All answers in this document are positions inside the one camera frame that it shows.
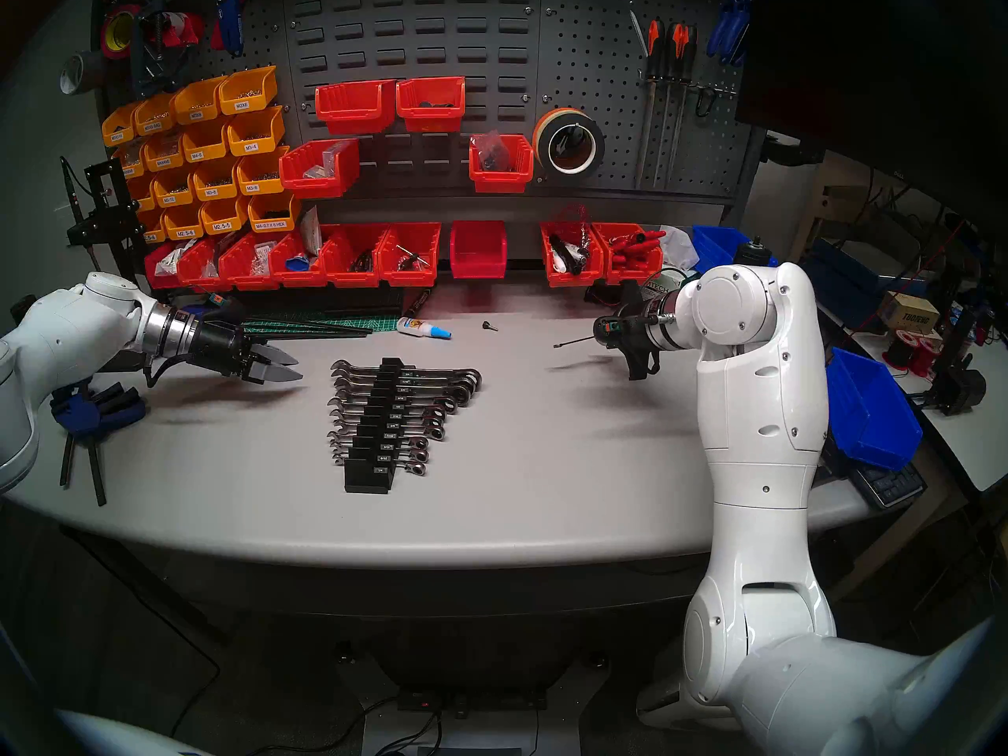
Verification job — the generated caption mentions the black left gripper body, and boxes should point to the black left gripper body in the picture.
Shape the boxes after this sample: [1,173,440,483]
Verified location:
[189,321,269,384]

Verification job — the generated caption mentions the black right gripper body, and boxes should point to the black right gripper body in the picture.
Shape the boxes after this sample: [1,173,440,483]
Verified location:
[596,311,672,354]

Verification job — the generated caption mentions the black wrench holder case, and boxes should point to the black wrench holder case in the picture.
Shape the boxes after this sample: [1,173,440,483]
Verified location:
[343,357,416,496]

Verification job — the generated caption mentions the green white Kimtech tissue box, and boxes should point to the green white Kimtech tissue box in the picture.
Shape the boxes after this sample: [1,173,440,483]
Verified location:
[642,268,698,300]

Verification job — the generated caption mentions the red plastic storage bin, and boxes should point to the red plastic storage bin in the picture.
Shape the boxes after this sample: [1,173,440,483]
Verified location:
[539,221,606,289]
[217,232,278,292]
[469,133,535,195]
[321,224,389,289]
[377,222,443,288]
[269,228,330,288]
[176,237,231,292]
[314,80,398,135]
[395,76,467,134]
[450,220,509,280]
[143,241,191,291]
[279,138,361,200]
[591,221,667,285]

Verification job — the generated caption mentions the white tissue sheet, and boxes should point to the white tissue sheet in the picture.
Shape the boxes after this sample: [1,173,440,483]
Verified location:
[658,224,701,272]

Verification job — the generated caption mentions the black and white bottles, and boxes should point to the black and white bottles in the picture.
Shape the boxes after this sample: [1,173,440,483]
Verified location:
[549,233,587,276]

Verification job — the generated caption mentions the green cutting mat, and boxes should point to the green cutting mat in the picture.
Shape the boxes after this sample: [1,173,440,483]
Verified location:
[227,312,402,339]

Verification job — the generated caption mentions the blue plastic storage bin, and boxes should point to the blue plastic storage bin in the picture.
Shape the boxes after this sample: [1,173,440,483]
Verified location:
[692,224,778,276]
[825,347,925,472]

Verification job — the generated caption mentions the silver ratcheting combination wrench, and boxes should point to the silver ratcheting combination wrench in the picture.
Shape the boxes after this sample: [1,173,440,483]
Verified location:
[329,435,433,458]
[332,447,431,468]
[329,380,467,406]
[328,391,460,417]
[330,359,483,386]
[328,402,452,427]
[328,424,439,447]
[331,369,481,397]
[329,413,447,437]

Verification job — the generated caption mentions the blue holder black hex keys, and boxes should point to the blue holder black hex keys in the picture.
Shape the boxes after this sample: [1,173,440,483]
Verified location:
[50,380,149,508]

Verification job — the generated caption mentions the black metal fixture stand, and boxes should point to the black metal fixture stand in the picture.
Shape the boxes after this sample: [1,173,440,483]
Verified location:
[61,156,152,284]

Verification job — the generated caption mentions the orange and black tape roll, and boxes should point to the orange and black tape roll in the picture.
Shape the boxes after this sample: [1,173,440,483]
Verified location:
[532,106,606,183]

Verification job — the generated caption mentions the dark blue crate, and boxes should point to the dark blue crate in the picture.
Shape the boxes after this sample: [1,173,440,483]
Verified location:
[807,237,932,324]

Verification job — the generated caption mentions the metal carabiner hooks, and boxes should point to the metal carabiner hooks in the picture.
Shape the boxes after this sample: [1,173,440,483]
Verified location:
[691,83,739,119]

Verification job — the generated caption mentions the brown cardboard box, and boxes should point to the brown cardboard box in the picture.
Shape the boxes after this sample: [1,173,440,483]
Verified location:
[879,291,942,335]

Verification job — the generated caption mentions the grey perforated tool pegboard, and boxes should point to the grey perforated tool pegboard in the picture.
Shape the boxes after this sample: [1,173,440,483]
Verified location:
[94,0,769,212]

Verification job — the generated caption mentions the dark computer keyboard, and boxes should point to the dark computer keyboard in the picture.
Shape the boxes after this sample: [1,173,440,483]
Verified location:
[849,461,928,513]

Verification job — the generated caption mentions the black desk device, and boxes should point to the black desk device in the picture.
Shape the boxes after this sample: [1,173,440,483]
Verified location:
[923,306,989,417]

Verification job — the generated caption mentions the red and yellow tape roll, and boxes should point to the red and yellow tape roll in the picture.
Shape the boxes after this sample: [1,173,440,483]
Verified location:
[100,4,144,60]

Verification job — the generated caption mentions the black computer monitor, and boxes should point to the black computer monitor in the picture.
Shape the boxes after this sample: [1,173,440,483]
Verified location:
[735,0,1008,239]

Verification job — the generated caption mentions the black floor power strip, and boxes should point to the black floor power strip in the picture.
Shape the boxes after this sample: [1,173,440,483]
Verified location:
[396,686,550,717]

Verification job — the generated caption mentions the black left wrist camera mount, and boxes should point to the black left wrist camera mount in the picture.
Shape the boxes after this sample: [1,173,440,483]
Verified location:
[201,292,249,330]

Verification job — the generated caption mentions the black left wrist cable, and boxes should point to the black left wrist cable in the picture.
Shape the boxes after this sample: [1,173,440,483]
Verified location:
[143,351,196,391]

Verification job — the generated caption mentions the red handled pliers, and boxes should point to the red handled pliers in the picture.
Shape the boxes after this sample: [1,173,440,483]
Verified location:
[610,228,667,263]

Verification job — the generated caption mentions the red wire spool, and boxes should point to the red wire spool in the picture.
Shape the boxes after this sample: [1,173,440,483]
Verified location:
[884,328,942,379]

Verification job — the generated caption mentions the orange black handled screwdriver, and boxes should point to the orange black handled screwdriver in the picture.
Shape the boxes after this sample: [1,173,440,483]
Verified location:
[635,19,668,190]
[656,22,688,188]
[676,24,702,182]

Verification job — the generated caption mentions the grey duct tape roll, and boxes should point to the grey duct tape roll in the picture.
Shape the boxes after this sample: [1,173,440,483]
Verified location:
[60,50,109,96]

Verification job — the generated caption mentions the blue handled pliers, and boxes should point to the blue handled pliers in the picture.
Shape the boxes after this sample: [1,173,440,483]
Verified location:
[705,0,754,68]

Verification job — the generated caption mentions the blue handled cutter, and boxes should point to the blue handled cutter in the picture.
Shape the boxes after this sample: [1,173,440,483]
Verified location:
[214,0,256,59]

